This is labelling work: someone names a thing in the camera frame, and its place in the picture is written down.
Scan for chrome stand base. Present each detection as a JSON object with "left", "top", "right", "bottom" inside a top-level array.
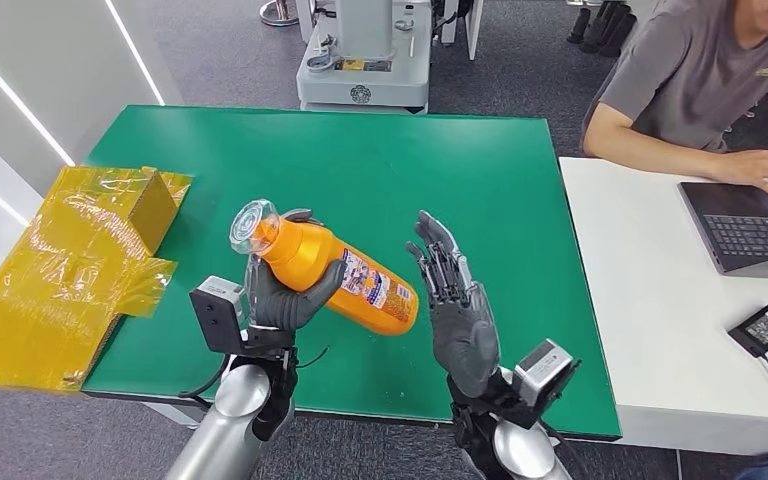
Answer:
[{"left": 259, "top": 0, "right": 300, "bottom": 28}]

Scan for person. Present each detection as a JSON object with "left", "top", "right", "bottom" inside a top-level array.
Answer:
[{"left": 579, "top": 0, "right": 768, "bottom": 201}]

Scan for black chair legs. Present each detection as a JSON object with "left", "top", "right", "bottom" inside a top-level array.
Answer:
[{"left": 566, "top": 3, "right": 638, "bottom": 59}]

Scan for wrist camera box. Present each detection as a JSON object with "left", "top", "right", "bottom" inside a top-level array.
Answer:
[
  {"left": 189, "top": 276, "right": 253, "bottom": 356},
  {"left": 511, "top": 339, "right": 583, "bottom": 429}
]

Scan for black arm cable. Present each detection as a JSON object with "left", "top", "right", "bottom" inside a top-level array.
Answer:
[
  {"left": 178, "top": 344, "right": 331, "bottom": 400},
  {"left": 536, "top": 417, "right": 591, "bottom": 480}
]

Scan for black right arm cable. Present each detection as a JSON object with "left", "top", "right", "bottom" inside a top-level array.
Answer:
[{"left": 536, "top": 417, "right": 591, "bottom": 480}]

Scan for dark grey laptop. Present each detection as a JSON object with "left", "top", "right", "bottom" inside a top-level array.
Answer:
[{"left": 677, "top": 181, "right": 768, "bottom": 281}]

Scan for person's right hand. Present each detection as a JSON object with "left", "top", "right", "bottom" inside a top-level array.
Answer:
[{"left": 715, "top": 148, "right": 768, "bottom": 201}]

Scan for white table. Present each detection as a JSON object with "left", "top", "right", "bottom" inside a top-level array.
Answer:
[{"left": 559, "top": 156, "right": 768, "bottom": 458}]

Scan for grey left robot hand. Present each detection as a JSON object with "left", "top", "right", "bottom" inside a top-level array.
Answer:
[{"left": 244, "top": 208, "right": 348, "bottom": 331}]

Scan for orange plastic bottle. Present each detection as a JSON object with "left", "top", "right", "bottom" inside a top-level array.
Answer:
[{"left": 229, "top": 198, "right": 420, "bottom": 337}]

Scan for yellow taped cardboard box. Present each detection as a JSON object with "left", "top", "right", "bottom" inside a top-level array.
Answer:
[{"left": 0, "top": 165, "right": 194, "bottom": 393}]

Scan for green topped table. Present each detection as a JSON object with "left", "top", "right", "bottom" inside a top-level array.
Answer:
[{"left": 81, "top": 104, "right": 624, "bottom": 444}]

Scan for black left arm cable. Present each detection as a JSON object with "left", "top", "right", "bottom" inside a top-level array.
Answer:
[{"left": 178, "top": 344, "right": 331, "bottom": 400}]

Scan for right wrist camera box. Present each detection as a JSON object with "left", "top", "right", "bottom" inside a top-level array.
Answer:
[{"left": 511, "top": 339, "right": 583, "bottom": 429}]

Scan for black power adapter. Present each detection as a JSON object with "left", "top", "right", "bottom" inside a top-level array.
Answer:
[{"left": 727, "top": 301, "right": 768, "bottom": 359}]

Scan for white desk legs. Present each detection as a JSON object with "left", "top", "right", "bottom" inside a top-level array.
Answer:
[{"left": 440, "top": 0, "right": 485, "bottom": 62}]

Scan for grey machine base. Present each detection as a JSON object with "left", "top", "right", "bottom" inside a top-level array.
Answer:
[{"left": 295, "top": 0, "right": 434, "bottom": 114}]

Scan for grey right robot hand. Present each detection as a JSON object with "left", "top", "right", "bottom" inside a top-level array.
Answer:
[{"left": 405, "top": 210, "right": 501, "bottom": 399}]

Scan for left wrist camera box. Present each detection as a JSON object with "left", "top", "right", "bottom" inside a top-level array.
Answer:
[{"left": 189, "top": 276, "right": 253, "bottom": 356}]

